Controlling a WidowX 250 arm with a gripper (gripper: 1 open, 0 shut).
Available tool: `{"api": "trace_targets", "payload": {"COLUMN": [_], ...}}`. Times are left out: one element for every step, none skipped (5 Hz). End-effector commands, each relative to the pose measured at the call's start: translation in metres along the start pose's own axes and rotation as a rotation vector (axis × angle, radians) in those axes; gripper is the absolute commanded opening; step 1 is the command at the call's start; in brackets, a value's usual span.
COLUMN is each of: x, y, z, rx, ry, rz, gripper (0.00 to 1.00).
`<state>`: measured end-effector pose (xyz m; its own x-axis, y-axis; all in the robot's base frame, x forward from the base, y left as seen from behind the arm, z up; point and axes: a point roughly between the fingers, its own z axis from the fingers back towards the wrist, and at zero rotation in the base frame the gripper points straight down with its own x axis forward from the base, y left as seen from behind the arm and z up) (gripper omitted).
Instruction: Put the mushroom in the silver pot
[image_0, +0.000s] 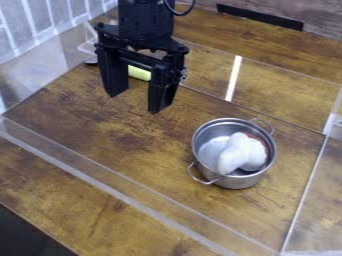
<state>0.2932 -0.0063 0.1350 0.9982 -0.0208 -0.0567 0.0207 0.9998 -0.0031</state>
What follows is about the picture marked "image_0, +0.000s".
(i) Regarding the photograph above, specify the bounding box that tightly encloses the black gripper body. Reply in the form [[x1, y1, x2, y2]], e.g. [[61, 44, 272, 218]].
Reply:
[[95, 0, 190, 75]]

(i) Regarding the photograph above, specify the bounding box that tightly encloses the yellow green toy vegetable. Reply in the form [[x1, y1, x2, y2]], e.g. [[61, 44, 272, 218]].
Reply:
[[129, 66, 151, 81]]

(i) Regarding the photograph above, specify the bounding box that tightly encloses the silver metal pot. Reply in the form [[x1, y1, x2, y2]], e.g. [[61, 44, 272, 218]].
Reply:
[[187, 118, 277, 189]]

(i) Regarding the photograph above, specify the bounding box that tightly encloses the black bar on table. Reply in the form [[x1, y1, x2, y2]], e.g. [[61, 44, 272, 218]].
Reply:
[[217, 3, 305, 31]]

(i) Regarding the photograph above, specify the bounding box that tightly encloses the clear acrylic enclosure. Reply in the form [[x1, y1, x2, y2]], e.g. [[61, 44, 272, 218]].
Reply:
[[0, 16, 342, 256]]

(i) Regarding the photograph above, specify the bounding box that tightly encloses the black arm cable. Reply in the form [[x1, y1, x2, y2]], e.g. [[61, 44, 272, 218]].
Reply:
[[162, 0, 198, 17]]

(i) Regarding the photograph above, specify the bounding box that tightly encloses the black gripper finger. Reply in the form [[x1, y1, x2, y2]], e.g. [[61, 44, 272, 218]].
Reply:
[[97, 46, 129, 97], [149, 65, 185, 114]]

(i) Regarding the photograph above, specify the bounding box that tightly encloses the white red toy mushroom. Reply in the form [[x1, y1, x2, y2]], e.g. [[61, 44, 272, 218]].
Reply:
[[217, 132, 268, 175]]

